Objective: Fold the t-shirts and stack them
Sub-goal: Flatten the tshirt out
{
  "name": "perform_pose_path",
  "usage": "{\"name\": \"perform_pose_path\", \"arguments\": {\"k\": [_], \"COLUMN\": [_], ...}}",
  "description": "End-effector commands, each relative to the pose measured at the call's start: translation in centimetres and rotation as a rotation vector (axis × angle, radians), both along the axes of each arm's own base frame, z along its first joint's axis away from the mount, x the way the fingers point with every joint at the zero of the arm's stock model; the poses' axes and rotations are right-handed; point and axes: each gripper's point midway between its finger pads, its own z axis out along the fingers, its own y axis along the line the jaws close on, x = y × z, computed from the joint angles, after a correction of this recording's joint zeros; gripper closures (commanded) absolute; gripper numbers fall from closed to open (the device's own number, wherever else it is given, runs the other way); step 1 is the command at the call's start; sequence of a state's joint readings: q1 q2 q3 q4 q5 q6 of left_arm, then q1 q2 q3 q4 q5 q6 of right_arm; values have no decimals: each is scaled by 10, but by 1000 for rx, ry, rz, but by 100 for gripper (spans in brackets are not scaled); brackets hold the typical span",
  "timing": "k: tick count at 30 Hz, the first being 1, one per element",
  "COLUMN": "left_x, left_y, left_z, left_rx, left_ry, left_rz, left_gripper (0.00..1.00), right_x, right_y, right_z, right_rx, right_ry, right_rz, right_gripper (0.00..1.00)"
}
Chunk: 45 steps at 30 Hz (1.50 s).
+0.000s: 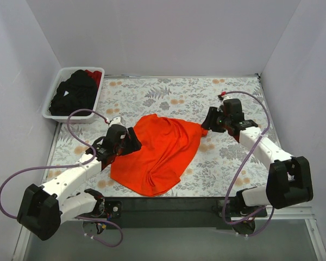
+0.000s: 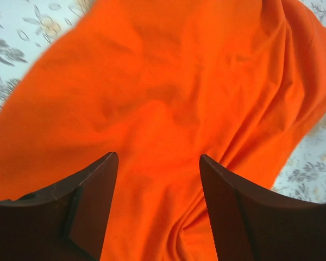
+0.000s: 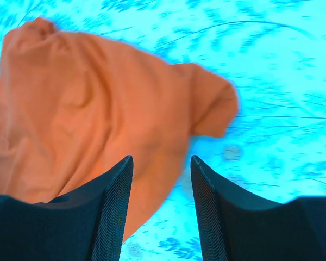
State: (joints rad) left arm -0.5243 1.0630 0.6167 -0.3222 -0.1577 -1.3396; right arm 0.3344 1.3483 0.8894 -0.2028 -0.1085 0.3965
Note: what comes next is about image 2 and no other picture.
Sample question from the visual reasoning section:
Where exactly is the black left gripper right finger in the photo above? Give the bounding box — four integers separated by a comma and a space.
199, 154, 326, 260

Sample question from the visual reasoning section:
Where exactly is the floral patterned table mat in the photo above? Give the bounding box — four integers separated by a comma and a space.
0, 1, 326, 203

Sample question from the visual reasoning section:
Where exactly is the orange t shirt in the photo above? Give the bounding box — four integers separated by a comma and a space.
0, 1, 326, 260

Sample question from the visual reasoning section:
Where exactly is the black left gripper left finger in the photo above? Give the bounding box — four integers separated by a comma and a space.
0, 152, 118, 260

